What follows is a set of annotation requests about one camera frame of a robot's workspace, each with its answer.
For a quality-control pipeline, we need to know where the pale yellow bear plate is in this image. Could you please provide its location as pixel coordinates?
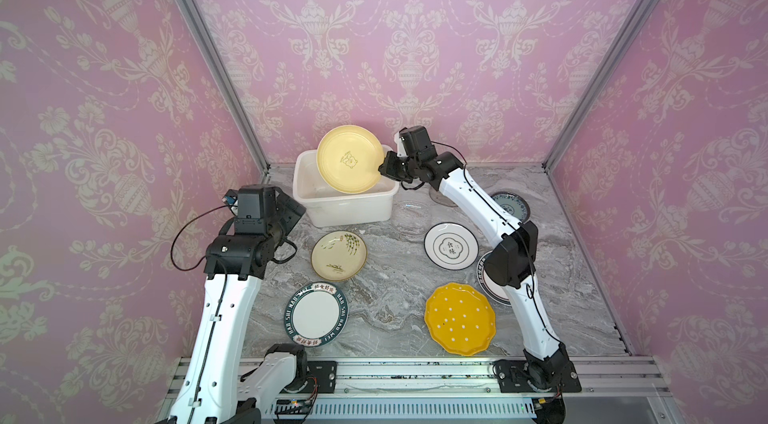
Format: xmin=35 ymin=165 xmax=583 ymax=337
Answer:
xmin=316 ymin=125 xmax=385 ymax=194

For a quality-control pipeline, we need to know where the green rimmed white plate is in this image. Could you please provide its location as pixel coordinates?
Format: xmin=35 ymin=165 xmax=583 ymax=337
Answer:
xmin=283 ymin=281 xmax=349 ymax=347

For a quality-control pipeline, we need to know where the yellow polka dot plate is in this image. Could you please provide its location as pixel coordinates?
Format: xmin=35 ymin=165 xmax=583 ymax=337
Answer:
xmin=424 ymin=283 xmax=496 ymax=357

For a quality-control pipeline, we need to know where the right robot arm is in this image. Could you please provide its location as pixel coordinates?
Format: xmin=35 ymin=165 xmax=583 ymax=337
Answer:
xmin=379 ymin=125 xmax=571 ymax=390

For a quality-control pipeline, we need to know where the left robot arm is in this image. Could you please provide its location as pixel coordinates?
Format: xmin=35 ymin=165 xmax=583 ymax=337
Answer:
xmin=166 ymin=184 xmax=308 ymax=423

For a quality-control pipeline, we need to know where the white plastic bin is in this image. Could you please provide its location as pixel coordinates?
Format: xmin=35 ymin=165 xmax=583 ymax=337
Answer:
xmin=292 ymin=150 xmax=400 ymax=228

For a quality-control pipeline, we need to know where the beige willow painted plate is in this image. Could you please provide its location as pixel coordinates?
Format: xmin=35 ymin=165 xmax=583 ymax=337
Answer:
xmin=310 ymin=231 xmax=368 ymax=282

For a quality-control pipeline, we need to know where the white plate black emblem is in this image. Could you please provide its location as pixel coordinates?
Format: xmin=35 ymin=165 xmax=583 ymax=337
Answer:
xmin=423 ymin=222 xmax=479 ymax=271

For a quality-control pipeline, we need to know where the small blue patterned dish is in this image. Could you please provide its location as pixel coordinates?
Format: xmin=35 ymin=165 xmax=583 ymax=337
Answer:
xmin=492 ymin=192 xmax=531 ymax=223

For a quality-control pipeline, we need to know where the white plate red green rim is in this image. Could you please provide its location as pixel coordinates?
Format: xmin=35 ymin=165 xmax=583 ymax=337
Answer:
xmin=476 ymin=252 xmax=511 ymax=307

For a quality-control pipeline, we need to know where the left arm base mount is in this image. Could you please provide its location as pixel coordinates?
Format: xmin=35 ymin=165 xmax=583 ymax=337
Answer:
xmin=284 ymin=360 xmax=338 ymax=394

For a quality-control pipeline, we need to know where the aluminium front rail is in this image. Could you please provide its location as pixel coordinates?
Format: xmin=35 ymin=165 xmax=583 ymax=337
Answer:
xmin=158 ymin=357 xmax=683 ymax=423

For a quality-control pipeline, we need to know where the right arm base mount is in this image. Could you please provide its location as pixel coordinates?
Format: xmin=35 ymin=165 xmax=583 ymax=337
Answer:
xmin=491 ymin=359 xmax=583 ymax=394

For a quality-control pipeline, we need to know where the left corner aluminium post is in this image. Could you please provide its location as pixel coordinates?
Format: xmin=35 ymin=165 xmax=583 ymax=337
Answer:
xmin=175 ymin=0 xmax=270 ymax=182

